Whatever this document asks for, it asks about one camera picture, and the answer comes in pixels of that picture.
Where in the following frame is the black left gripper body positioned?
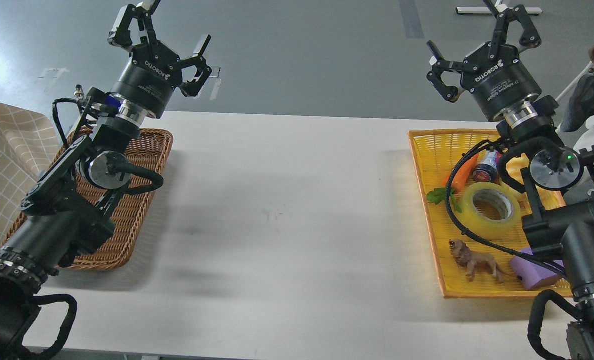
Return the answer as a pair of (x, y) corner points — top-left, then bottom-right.
(111, 41), (182, 119)

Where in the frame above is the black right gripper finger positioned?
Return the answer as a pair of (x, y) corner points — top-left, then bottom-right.
(483, 0), (542, 63)
(426, 40), (479, 103)

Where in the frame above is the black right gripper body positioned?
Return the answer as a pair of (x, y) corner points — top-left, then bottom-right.
(460, 44), (542, 122)

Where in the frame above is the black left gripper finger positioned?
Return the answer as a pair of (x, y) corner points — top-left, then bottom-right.
(178, 34), (212, 98)
(108, 0), (160, 53)

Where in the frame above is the yellow tape roll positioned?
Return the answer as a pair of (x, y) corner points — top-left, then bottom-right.
(455, 182), (522, 241)

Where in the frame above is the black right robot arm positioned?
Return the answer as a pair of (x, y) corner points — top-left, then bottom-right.
(427, 0), (594, 360)

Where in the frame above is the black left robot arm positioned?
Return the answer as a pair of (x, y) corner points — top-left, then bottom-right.
(0, 0), (212, 360)

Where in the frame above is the orange toy carrot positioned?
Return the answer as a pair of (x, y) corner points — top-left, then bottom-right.
(425, 154), (479, 214)

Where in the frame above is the white stand base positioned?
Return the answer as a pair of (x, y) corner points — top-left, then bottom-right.
(455, 0), (543, 16)

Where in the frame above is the small drink can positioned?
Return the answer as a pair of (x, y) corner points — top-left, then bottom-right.
(471, 150), (501, 183)

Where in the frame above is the toy bread loaf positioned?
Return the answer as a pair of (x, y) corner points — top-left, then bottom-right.
(500, 153), (529, 203)

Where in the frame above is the yellow plastic basket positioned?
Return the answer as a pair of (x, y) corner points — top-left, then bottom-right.
(408, 129), (576, 300)

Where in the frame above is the beige checkered cloth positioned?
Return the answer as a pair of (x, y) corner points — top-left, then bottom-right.
(0, 103), (61, 244)

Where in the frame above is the brown toy lion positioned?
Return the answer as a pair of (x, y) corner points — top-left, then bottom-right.
(448, 239), (512, 284)

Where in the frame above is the purple foam block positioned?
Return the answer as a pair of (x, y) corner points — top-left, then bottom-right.
(509, 256), (562, 291)

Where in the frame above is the white chair frame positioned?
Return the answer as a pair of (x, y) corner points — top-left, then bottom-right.
(555, 61), (594, 103)

